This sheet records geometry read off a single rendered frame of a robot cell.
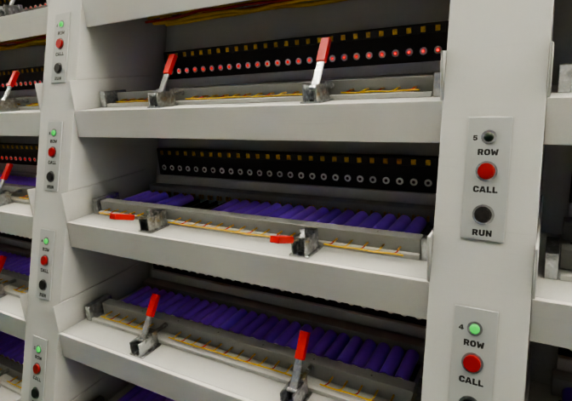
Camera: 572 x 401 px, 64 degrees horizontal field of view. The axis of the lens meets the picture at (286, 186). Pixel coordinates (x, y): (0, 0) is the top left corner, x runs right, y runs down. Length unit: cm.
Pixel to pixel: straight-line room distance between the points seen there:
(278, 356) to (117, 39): 63
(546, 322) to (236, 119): 42
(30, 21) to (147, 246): 51
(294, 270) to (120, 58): 55
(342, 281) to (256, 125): 23
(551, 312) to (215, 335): 46
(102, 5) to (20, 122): 29
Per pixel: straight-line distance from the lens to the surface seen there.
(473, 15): 53
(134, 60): 96
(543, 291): 52
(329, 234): 59
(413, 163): 67
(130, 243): 75
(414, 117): 52
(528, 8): 52
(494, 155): 49
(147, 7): 79
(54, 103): 91
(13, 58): 147
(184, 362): 74
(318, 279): 56
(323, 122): 56
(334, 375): 65
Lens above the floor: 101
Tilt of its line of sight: level
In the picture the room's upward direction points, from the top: 4 degrees clockwise
